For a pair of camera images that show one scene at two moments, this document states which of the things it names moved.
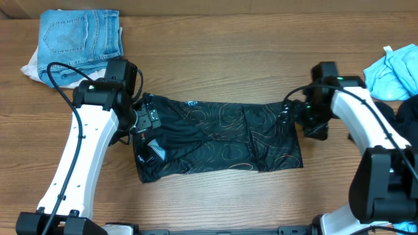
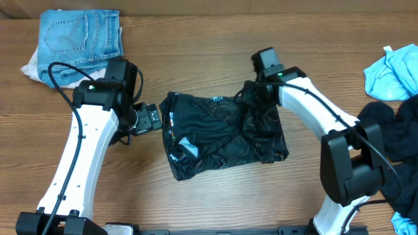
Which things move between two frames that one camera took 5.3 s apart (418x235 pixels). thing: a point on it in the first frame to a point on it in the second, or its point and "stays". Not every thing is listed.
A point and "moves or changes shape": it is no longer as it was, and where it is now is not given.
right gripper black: x=321 y=131 to x=249 y=102
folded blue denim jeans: x=84 y=38 stays
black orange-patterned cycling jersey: x=196 y=136 moves or changes shape
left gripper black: x=148 y=117 stays
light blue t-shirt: x=395 y=76 stays
